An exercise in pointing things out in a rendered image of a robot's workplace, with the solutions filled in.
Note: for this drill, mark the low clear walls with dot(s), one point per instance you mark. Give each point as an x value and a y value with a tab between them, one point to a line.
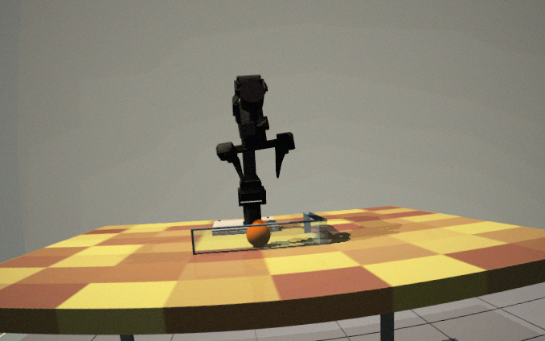
288	236

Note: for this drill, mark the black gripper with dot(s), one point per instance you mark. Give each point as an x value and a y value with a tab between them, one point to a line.
283	143

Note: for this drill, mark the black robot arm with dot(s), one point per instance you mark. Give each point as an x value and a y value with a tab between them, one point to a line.
250	90

